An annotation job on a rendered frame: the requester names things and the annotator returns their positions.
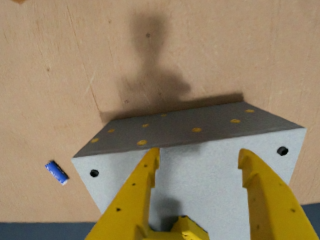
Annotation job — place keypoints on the blue cylindrical battery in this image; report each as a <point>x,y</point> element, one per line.
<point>57,171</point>

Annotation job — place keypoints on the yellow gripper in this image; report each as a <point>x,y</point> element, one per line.
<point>274,211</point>

